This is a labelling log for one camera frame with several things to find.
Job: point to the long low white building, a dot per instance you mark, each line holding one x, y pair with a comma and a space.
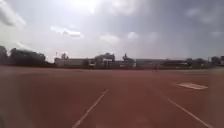
71, 62

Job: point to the long low grey building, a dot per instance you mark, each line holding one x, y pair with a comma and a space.
160, 63

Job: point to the row of trees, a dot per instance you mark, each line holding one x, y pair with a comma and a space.
23, 57

